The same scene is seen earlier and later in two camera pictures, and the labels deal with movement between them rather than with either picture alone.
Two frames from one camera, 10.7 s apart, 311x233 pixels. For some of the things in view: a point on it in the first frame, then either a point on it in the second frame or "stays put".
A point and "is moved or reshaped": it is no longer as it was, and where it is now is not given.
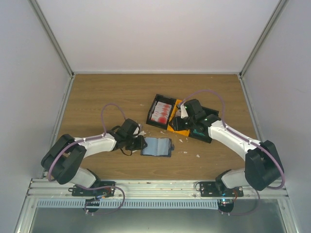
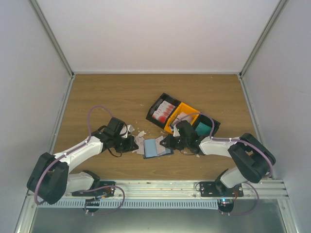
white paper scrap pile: [142, 133] stays put
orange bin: [185, 132] is moved or reshaped
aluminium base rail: [49, 189] stays put
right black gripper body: [183, 126] -> [177, 144]
